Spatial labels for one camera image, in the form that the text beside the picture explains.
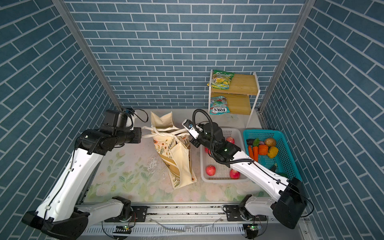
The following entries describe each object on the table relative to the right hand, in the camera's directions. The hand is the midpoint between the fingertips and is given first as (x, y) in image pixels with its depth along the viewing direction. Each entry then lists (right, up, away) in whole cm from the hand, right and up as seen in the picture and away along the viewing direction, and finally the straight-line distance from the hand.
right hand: (189, 124), depth 73 cm
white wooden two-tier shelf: (+38, +22, +38) cm, 58 cm away
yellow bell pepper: (+52, -17, +19) cm, 58 cm away
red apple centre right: (+9, -16, +18) cm, 26 cm away
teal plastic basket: (+55, -24, +15) cm, 62 cm away
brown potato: (+50, -12, +21) cm, 56 cm away
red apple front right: (+24, -28, +10) cm, 38 cm away
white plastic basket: (+19, -29, +15) cm, 38 cm away
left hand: (-23, -4, -3) cm, 23 cm away
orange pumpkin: (+45, -16, +20) cm, 52 cm away
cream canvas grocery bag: (-7, -10, -6) cm, 14 cm away
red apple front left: (+11, -26, +10) cm, 30 cm away
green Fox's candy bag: (+18, +12, +26) cm, 34 cm away
